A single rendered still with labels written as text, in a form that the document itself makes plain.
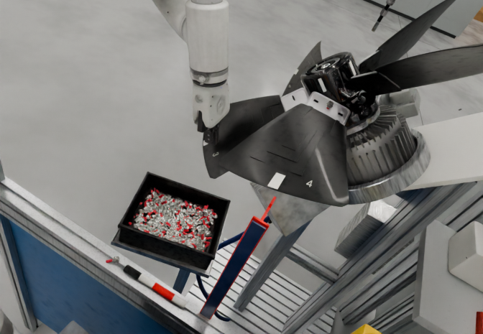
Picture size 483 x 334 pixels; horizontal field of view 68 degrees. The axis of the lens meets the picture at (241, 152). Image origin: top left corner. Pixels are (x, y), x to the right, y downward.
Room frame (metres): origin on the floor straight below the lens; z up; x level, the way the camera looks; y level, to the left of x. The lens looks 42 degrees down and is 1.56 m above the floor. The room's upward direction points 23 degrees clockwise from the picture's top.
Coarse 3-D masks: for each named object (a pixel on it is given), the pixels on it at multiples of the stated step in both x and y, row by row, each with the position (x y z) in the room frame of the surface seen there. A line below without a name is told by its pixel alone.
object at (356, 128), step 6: (378, 108) 0.72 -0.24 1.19; (372, 114) 0.70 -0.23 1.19; (378, 114) 0.71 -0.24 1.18; (366, 120) 0.68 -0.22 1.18; (372, 120) 0.68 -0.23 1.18; (354, 126) 0.66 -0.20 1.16; (360, 126) 0.66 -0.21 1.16; (366, 126) 0.67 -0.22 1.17; (348, 132) 0.66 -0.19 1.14; (354, 132) 0.66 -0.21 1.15
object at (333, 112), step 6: (312, 96) 0.66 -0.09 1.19; (318, 96) 0.67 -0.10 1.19; (324, 96) 0.67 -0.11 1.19; (306, 102) 0.63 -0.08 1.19; (312, 102) 0.64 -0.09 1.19; (318, 102) 0.65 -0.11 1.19; (324, 102) 0.66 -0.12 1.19; (318, 108) 0.63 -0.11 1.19; (324, 108) 0.64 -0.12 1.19; (330, 108) 0.64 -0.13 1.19; (336, 108) 0.65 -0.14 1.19; (342, 108) 0.66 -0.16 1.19; (330, 114) 0.63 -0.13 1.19; (336, 114) 0.63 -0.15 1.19; (348, 114) 0.65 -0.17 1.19; (342, 120) 0.62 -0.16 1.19
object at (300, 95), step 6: (300, 90) 0.75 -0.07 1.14; (282, 96) 0.74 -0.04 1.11; (288, 96) 0.74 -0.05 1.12; (294, 96) 0.74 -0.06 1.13; (300, 96) 0.74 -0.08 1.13; (306, 96) 0.73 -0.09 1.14; (282, 102) 0.73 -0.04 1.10; (288, 102) 0.73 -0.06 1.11; (294, 102) 0.73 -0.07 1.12; (300, 102) 0.73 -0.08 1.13; (288, 108) 0.72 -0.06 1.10
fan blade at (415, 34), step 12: (432, 12) 0.90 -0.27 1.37; (408, 24) 0.85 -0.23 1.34; (420, 24) 0.91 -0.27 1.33; (396, 36) 0.84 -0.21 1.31; (408, 36) 0.90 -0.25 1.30; (420, 36) 1.00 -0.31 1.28; (384, 48) 0.83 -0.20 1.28; (396, 48) 0.88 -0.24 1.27; (408, 48) 0.97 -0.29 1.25; (384, 60) 0.86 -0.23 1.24; (396, 60) 0.94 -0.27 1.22
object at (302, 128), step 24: (288, 120) 0.56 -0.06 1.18; (312, 120) 0.58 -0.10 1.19; (336, 120) 0.60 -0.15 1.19; (240, 144) 0.48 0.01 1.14; (264, 144) 0.49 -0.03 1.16; (288, 144) 0.49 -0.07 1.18; (312, 144) 0.51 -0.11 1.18; (336, 144) 0.54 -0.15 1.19; (240, 168) 0.43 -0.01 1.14; (264, 168) 0.43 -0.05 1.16; (288, 168) 0.44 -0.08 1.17; (312, 168) 0.45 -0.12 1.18; (336, 168) 0.47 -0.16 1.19; (288, 192) 0.39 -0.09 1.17; (312, 192) 0.40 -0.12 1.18; (336, 192) 0.41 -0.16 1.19
